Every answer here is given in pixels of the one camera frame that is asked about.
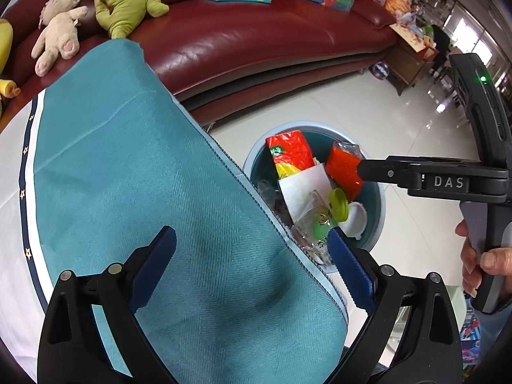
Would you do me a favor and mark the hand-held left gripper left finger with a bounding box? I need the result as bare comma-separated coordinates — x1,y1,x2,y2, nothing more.
37,226,179,384

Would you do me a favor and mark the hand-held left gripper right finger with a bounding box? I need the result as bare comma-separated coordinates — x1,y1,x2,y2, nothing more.
320,227,465,384

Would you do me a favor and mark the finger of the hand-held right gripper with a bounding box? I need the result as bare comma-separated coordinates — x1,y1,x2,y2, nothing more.
355,158,421,187

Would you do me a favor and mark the teal trash bin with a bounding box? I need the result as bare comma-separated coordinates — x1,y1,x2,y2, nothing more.
242,120,387,276

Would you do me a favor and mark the orange foil wrapper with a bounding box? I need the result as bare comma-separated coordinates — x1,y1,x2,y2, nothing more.
325,141,365,203

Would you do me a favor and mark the red snack bag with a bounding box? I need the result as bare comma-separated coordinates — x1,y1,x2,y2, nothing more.
265,130,316,180

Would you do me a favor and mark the person's right hand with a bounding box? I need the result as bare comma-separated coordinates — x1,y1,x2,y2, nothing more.
455,220,512,299

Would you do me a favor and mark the white plastic cup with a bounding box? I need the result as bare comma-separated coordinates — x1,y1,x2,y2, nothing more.
346,202,368,241

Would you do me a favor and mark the lime green plastic lid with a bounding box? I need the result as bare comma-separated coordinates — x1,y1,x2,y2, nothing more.
328,188,348,225

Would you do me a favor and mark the clear green label packet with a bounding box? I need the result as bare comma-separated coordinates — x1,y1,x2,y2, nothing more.
292,204,337,265

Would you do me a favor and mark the white paper towel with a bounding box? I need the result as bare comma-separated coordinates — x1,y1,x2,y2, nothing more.
278,164,332,225

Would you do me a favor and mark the blue ball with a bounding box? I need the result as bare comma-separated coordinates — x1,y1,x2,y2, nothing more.
370,61,390,81

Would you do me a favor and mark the wooden side table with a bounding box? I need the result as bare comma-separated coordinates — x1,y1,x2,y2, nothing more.
389,24,440,97

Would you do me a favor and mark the colourful printed box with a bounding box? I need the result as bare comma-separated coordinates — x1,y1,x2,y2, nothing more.
458,286,481,364

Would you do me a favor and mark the person's denim leg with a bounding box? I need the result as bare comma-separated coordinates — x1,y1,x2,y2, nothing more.
476,308,512,369

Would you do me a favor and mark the red leather sofa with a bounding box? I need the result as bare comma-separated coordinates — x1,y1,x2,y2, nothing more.
0,0,401,129

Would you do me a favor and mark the beige lamb plush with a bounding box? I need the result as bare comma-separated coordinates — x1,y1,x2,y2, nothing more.
31,0,89,77

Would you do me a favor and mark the green plush toy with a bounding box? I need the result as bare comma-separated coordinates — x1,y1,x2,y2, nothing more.
87,0,171,40

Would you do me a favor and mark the yellow duck plush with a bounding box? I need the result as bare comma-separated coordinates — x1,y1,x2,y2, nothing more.
0,19,21,121

